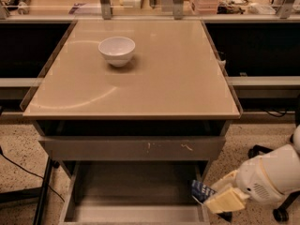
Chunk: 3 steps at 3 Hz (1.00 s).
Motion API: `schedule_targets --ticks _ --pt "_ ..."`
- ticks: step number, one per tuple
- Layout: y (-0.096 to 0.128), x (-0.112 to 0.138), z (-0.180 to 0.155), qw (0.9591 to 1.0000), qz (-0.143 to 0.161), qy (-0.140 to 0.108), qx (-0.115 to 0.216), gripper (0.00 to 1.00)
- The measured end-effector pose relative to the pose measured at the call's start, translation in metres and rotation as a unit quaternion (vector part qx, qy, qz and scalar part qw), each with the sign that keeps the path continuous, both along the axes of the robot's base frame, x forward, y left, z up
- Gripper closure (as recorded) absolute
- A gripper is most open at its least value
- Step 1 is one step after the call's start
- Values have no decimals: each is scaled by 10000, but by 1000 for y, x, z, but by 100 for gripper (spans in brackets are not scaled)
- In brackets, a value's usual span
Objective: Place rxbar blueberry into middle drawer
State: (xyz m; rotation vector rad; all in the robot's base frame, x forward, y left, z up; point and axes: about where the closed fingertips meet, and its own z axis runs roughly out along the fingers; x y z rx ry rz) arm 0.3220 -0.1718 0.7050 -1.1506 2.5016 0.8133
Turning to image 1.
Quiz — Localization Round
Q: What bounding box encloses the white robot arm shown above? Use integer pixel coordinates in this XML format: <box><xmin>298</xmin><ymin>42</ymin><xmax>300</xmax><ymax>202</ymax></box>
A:
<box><xmin>204</xmin><ymin>126</ymin><xmax>300</xmax><ymax>214</ymax></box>

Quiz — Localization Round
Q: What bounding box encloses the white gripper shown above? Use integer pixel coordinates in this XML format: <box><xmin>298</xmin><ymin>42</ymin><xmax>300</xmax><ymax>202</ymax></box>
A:
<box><xmin>204</xmin><ymin>156</ymin><xmax>284</xmax><ymax>214</ymax></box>

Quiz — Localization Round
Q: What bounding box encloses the black office chair base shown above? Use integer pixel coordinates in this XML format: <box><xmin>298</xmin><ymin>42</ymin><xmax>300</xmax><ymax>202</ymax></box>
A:
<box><xmin>247</xmin><ymin>143</ymin><xmax>300</xmax><ymax>223</ymax></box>

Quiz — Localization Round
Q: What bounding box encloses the grey metal post right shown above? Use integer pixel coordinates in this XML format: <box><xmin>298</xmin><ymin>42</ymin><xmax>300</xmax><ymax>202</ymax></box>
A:
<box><xmin>172</xmin><ymin>0</ymin><xmax>184</xmax><ymax>20</ymax></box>

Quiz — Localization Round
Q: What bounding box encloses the black metal stand leg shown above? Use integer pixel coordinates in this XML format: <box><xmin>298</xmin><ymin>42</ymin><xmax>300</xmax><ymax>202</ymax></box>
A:
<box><xmin>0</xmin><ymin>158</ymin><xmax>57</xmax><ymax>225</ymax></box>

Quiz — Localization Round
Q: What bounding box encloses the black floor cable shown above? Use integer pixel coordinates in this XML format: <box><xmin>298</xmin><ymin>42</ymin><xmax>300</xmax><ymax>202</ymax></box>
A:
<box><xmin>0</xmin><ymin>143</ymin><xmax>66</xmax><ymax>203</ymax></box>

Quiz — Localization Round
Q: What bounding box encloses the grey metal post left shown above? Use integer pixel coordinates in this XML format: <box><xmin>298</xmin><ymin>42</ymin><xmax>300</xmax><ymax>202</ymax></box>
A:
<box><xmin>99</xmin><ymin>0</ymin><xmax>112</xmax><ymax>20</ymax></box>

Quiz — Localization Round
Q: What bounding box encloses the white ceramic bowl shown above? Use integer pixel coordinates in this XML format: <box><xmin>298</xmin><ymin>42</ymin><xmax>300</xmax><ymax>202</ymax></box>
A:
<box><xmin>98</xmin><ymin>37</ymin><xmax>135</xmax><ymax>68</ymax></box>

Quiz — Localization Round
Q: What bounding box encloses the blue rxbar blueberry packet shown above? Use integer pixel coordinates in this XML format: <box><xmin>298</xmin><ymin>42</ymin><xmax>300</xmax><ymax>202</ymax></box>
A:
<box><xmin>191</xmin><ymin>180</ymin><xmax>216</xmax><ymax>203</ymax></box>

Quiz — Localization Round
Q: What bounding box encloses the grey open middle drawer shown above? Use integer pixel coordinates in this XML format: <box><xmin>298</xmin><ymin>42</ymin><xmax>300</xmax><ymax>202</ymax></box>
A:
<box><xmin>59</xmin><ymin>161</ymin><xmax>209</xmax><ymax>225</ymax></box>

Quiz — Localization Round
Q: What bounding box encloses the grey metal post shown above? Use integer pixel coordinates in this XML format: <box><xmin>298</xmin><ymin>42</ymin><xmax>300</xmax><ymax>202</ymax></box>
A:
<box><xmin>99</xmin><ymin>0</ymin><xmax>112</xmax><ymax>20</ymax></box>
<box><xmin>172</xmin><ymin>0</ymin><xmax>184</xmax><ymax>20</ymax></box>

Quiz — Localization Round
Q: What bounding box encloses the grey top drawer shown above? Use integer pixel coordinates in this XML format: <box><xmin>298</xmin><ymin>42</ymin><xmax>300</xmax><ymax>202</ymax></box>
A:
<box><xmin>38</xmin><ymin>134</ymin><xmax>226</xmax><ymax>161</ymax></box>

